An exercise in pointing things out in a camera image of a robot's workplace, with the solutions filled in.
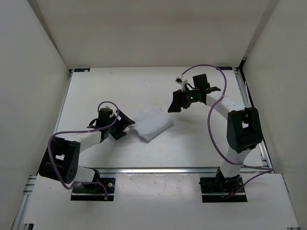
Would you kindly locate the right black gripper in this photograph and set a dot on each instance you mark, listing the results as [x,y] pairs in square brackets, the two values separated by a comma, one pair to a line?
[178,101]

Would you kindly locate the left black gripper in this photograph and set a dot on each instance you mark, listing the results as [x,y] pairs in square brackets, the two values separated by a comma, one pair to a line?
[124,121]

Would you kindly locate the white fabric skirt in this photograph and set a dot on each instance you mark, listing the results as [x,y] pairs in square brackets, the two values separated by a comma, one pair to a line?
[150,124]

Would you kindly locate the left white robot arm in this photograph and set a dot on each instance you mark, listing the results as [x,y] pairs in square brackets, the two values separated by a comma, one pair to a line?
[61,158]

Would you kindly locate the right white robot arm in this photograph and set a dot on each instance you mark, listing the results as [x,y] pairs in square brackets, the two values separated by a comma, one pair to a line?
[243,131]

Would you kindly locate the right blue corner label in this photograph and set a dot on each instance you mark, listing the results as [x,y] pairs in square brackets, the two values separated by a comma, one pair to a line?
[225,68]

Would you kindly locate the blue corner label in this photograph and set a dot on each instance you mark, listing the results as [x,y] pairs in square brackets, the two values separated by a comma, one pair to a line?
[225,68]
[81,70]

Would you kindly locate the left blue corner label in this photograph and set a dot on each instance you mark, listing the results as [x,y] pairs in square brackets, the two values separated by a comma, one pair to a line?
[81,70]

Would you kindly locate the white front cover board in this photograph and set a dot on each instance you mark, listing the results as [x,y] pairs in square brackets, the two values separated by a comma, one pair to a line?
[161,202]

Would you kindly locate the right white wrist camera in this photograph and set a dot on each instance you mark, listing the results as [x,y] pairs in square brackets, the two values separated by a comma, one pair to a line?
[183,83]

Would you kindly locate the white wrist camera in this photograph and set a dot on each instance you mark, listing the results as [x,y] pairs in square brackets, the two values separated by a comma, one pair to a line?
[183,83]
[108,106]

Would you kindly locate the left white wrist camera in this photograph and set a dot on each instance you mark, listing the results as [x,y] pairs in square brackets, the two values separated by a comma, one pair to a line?
[108,106]

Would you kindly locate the front aluminium rail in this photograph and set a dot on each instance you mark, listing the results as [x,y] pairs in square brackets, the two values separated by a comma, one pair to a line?
[158,170]

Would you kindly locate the right aluminium frame rail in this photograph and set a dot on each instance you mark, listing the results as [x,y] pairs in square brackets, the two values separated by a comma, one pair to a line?
[253,119]

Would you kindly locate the aluminium frame rail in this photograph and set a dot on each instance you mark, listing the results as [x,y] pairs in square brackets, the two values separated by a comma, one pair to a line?
[52,107]
[253,119]

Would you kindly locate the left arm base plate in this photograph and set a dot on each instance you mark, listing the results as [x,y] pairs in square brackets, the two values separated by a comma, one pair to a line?
[95,192]

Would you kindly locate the left aluminium frame rail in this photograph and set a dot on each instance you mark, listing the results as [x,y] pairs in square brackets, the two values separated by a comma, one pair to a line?
[52,107]

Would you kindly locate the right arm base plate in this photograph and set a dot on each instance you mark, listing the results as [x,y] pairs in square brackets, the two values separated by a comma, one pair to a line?
[219,190]

